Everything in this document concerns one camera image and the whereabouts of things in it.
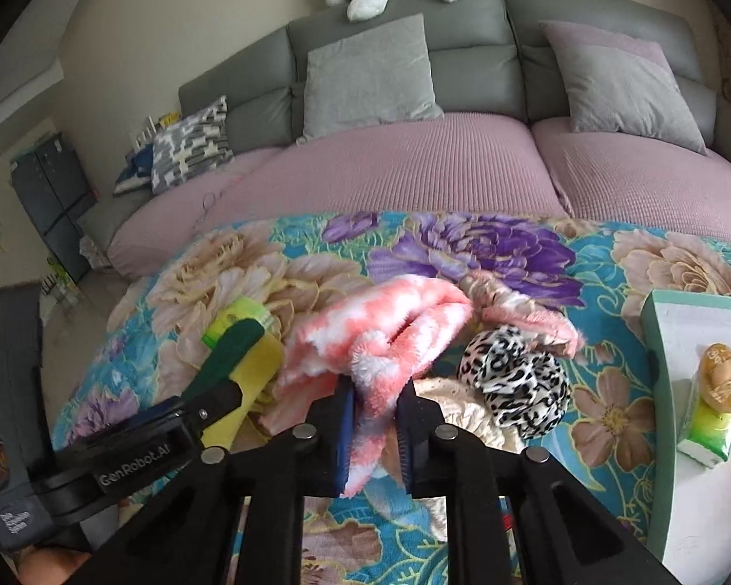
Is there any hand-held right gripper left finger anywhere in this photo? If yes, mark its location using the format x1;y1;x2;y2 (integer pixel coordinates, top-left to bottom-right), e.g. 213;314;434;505
55;389;357;585

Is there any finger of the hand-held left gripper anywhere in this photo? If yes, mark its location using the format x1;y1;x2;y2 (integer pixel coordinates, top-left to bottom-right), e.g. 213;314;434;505
179;381;245;440

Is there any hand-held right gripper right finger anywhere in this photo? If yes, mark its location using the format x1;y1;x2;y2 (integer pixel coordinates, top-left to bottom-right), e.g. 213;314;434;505
396;381;677;585

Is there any yellow sponge with green pad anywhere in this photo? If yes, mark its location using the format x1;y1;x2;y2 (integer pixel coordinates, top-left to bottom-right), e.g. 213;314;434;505
183;315;287;449

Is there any cream knitted hat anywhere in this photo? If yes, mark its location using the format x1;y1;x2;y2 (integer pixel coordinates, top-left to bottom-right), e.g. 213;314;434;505
414;378;525;458

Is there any small green tissue pack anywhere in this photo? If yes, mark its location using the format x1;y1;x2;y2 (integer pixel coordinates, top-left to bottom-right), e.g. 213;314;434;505
201;295;276;348

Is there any pink white fluffy towel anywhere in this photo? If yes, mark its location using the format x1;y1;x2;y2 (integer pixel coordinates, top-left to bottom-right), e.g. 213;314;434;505
261;274;579;499

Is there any leopard print scrunchie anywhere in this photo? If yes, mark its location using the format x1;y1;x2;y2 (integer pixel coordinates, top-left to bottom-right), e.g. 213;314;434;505
457;326;570;440

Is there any large green tissue pack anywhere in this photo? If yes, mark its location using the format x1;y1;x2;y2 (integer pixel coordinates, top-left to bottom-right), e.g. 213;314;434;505
676;405;731;470

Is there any teal cardboard box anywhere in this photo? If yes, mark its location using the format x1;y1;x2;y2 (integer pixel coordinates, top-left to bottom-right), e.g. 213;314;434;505
639;289;731;567

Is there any yellow round soft toy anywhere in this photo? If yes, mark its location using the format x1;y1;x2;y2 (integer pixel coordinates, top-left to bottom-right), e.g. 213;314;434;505
697;343;731;415

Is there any person's left hand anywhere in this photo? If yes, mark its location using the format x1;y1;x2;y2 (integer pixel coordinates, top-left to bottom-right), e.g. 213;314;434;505
15;545;98;585

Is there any floral blanket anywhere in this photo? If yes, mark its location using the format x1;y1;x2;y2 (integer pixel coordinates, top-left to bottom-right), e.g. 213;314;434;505
52;210;731;585

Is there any crumpled white bag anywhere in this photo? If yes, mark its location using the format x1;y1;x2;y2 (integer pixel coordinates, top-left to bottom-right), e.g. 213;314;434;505
79;234;114;269

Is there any black white patterned cushion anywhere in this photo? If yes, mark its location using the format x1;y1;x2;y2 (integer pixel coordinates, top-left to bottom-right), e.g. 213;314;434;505
151;96;232;196

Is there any dark grey cabinet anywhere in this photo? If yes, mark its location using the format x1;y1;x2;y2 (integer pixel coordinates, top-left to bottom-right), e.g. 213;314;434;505
9;134;95;284

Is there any pink ribbed sofa cover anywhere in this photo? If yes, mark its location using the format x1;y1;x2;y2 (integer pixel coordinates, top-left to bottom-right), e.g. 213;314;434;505
106;111;567;278
531;116;731;248

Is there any grey and pink cushion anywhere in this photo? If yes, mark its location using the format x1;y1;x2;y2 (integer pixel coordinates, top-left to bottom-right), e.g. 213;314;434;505
539;19;708;156

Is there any grey sofa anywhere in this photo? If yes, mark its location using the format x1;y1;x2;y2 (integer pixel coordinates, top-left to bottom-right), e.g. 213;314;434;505
76;0;731;269

